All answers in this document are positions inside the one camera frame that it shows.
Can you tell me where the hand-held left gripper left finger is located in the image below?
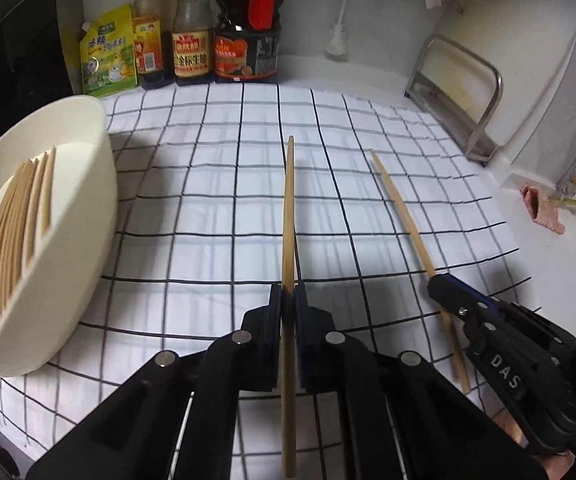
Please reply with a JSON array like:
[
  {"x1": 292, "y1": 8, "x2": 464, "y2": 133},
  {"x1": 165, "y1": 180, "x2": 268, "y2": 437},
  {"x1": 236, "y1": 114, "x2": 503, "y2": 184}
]
[{"x1": 27, "y1": 282, "x2": 285, "y2": 480}]

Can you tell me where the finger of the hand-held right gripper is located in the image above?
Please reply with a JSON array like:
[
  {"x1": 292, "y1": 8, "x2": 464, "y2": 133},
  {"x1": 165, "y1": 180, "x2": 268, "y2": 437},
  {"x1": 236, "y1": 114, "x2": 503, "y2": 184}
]
[
  {"x1": 427, "y1": 274, "x2": 495, "y2": 357},
  {"x1": 442, "y1": 273, "x2": 576, "y2": 347}
]

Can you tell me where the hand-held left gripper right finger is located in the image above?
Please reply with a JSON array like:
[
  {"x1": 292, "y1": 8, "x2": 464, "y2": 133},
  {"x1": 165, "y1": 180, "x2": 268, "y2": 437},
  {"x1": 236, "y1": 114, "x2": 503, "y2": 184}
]
[{"x1": 292, "y1": 282, "x2": 544, "y2": 480}]

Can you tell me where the long wooden chopstick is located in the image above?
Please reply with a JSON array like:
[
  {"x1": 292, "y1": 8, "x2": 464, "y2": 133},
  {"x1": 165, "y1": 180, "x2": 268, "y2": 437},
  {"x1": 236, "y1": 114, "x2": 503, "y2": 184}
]
[
  {"x1": 280, "y1": 135, "x2": 300, "y2": 478},
  {"x1": 370, "y1": 149, "x2": 471, "y2": 393}
]

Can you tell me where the large cream round bowl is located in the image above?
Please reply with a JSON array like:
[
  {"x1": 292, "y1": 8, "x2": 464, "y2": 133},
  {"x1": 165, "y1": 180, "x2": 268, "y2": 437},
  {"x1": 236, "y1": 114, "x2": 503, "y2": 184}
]
[{"x1": 0, "y1": 95, "x2": 119, "y2": 377}]

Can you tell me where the pile of wooden chopsticks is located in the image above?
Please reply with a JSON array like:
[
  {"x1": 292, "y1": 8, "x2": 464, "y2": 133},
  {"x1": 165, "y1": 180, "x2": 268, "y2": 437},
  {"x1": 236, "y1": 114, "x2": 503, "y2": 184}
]
[{"x1": 0, "y1": 146, "x2": 58, "y2": 353}]

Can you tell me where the person's right hand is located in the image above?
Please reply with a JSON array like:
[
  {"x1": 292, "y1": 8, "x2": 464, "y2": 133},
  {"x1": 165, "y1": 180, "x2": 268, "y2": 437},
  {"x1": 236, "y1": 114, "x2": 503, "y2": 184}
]
[{"x1": 492, "y1": 404, "x2": 576, "y2": 480}]

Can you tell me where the pink knitted cloth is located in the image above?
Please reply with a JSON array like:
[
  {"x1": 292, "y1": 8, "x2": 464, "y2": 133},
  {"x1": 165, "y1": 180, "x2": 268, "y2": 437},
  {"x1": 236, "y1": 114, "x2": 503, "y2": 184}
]
[{"x1": 520, "y1": 185, "x2": 566, "y2": 236}]

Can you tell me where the white black-checked cloth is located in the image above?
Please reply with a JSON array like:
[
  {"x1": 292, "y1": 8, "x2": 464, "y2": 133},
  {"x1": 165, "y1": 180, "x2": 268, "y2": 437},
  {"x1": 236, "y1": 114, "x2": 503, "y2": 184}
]
[{"x1": 0, "y1": 82, "x2": 519, "y2": 480}]

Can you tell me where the metal cutting board rack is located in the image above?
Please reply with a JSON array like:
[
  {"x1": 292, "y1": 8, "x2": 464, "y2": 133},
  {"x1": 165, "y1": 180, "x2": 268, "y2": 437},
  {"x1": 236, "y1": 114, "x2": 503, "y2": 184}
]
[{"x1": 404, "y1": 35, "x2": 503, "y2": 167}]

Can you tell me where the white cutting board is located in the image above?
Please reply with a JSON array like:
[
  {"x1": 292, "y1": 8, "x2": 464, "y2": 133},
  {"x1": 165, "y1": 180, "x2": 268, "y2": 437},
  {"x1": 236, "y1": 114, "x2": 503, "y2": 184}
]
[{"x1": 433, "y1": 5, "x2": 576, "y2": 161}]

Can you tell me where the large red-capped dark sauce bottle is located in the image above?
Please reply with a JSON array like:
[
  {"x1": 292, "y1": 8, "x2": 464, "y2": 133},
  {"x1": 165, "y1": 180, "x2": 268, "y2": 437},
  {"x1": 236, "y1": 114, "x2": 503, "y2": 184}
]
[{"x1": 213, "y1": 0, "x2": 285, "y2": 85}]

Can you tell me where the yellow-capped soy sauce bottle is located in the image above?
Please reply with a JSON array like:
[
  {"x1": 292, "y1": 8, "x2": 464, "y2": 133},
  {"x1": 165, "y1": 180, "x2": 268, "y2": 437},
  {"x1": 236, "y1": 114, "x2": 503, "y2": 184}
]
[{"x1": 172, "y1": 0, "x2": 215, "y2": 86}]

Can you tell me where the white dish brush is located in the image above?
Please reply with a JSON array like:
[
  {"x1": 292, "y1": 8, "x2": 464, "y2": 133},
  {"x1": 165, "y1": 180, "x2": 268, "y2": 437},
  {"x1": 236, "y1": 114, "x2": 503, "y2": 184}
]
[{"x1": 323, "y1": 0, "x2": 356, "y2": 61}]

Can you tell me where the yellow-capped vinegar bottle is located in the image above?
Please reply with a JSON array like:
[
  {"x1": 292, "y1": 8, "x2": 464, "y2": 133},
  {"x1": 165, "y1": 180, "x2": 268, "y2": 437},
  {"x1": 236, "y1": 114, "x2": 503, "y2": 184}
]
[{"x1": 132, "y1": 0, "x2": 175, "y2": 90}]

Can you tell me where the yellow seasoning pouch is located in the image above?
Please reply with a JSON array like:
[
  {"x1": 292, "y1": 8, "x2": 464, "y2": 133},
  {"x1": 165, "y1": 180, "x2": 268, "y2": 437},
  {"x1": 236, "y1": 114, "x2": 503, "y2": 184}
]
[{"x1": 79, "y1": 4, "x2": 138, "y2": 97}]

